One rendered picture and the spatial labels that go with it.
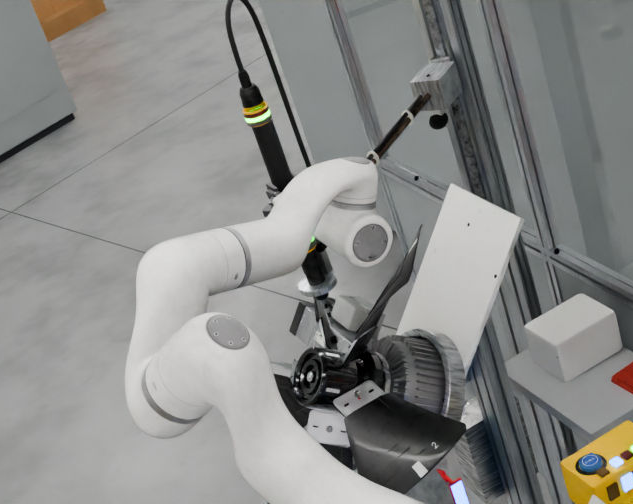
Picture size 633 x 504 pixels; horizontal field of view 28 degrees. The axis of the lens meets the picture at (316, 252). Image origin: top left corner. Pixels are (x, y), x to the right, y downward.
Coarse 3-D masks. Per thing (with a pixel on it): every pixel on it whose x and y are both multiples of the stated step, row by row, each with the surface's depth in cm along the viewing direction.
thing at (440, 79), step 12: (432, 60) 270; (444, 60) 268; (420, 72) 267; (432, 72) 265; (444, 72) 263; (456, 72) 268; (420, 84) 263; (432, 84) 262; (444, 84) 263; (456, 84) 268; (432, 96) 264; (444, 96) 263; (456, 96) 268; (432, 108) 265; (444, 108) 264
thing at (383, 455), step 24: (360, 408) 236; (384, 408) 235; (408, 408) 232; (360, 432) 232; (384, 432) 229; (408, 432) 227; (432, 432) 225; (456, 432) 222; (360, 456) 228; (384, 456) 225; (408, 456) 223; (432, 456) 220; (384, 480) 222; (408, 480) 220
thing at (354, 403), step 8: (368, 384) 242; (352, 392) 242; (360, 392) 241; (368, 392) 240; (376, 392) 240; (384, 392) 239; (336, 400) 241; (344, 400) 240; (352, 400) 240; (360, 400) 239; (368, 400) 239; (344, 408) 238; (352, 408) 238
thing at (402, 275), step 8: (416, 248) 229; (408, 256) 231; (400, 264) 236; (408, 264) 227; (400, 272) 229; (408, 272) 224; (392, 280) 232; (400, 280) 226; (408, 280) 223; (392, 288) 228; (384, 296) 230; (376, 304) 234; (384, 304) 243; (376, 312) 240; (368, 320) 233; (376, 320) 245; (360, 328) 239; (368, 328) 243
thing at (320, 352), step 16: (304, 352) 247; (320, 352) 243; (336, 352) 245; (368, 352) 248; (304, 368) 247; (320, 368) 243; (336, 368) 241; (352, 368) 244; (368, 368) 247; (304, 384) 246; (320, 384) 240; (336, 384) 241; (352, 384) 243; (304, 400) 244; (320, 400) 241
